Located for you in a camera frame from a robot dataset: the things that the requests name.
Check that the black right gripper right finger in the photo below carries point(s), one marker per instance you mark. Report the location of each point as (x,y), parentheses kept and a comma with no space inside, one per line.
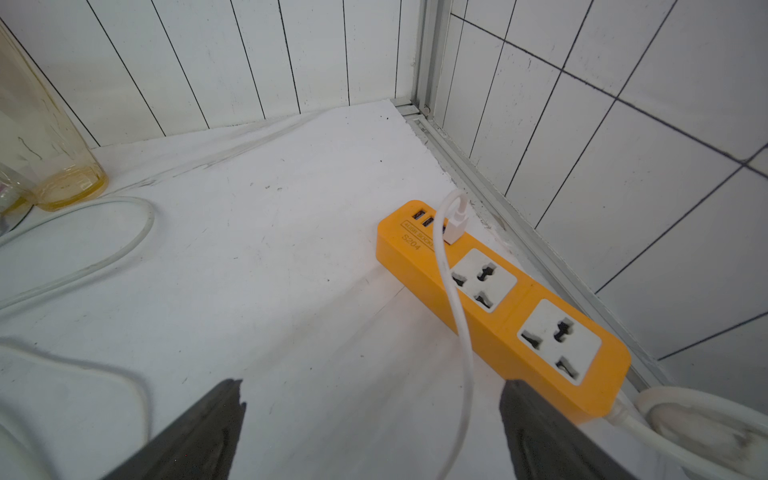
(544,444)

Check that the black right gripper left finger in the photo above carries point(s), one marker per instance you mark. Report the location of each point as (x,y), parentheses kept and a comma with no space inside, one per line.
(200,444)

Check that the orange power strip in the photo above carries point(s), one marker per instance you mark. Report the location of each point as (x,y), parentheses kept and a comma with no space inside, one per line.
(521,329)

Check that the silver glass holder stand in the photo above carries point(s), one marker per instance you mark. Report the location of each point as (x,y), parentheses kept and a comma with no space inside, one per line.
(15,199)

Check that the yellow drinking glass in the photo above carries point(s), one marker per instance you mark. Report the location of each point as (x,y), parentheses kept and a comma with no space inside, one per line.
(43,155)

